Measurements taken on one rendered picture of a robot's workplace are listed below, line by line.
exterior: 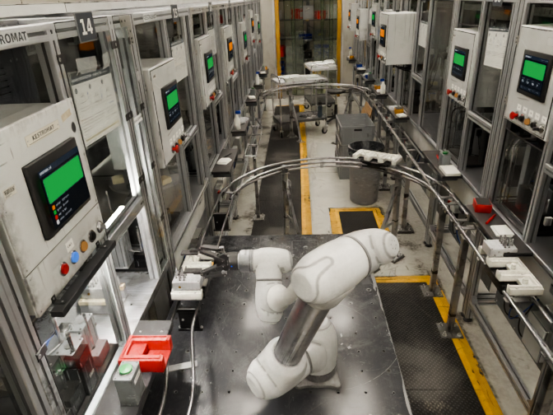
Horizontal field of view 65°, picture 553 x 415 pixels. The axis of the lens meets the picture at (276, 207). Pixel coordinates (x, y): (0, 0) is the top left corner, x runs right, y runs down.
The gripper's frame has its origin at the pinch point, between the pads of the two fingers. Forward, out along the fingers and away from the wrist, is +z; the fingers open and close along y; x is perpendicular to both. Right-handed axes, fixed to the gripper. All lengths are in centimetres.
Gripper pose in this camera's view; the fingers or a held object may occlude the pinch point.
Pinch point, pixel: (189, 261)
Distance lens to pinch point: 178.3
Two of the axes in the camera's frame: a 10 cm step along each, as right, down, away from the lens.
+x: -0.4, 4.4, -8.9
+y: -0.5, -9.0, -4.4
